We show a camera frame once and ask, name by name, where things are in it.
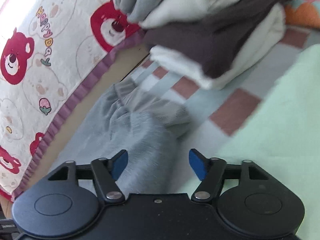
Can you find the dark brown folded garment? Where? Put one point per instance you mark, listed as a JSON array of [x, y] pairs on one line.
[[214, 41]]

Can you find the checkered bed sheet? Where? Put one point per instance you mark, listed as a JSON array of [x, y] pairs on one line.
[[156, 80]]

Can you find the floral quilted blanket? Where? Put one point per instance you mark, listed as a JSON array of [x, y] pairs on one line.
[[303, 13]]

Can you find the grey sweatpants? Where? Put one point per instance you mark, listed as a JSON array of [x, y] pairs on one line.
[[127, 118]]

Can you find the light green garment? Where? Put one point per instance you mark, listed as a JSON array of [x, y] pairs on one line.
[[269, 115]]

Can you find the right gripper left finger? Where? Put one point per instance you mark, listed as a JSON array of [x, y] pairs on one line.
[[90, 183]]

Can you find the bear print headboard cover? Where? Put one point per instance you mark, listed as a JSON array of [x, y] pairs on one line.
[[52, 53]]

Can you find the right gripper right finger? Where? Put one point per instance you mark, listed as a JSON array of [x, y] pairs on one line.
[[213, 172]]

